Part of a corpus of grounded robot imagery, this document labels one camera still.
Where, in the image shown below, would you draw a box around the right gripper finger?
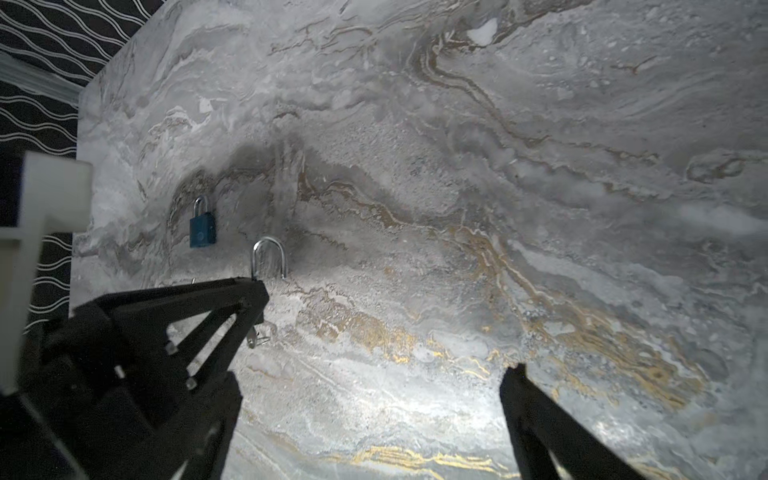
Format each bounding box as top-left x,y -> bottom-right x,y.
499,364 -> 642,479

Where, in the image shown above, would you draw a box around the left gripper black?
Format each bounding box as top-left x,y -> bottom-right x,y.
1,278 -> 270,479

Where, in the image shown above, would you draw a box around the black padlock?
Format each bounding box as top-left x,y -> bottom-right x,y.
250,236 -> 288,280

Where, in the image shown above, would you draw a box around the blue padlock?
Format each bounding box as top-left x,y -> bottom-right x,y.
189,195 -> 217,248

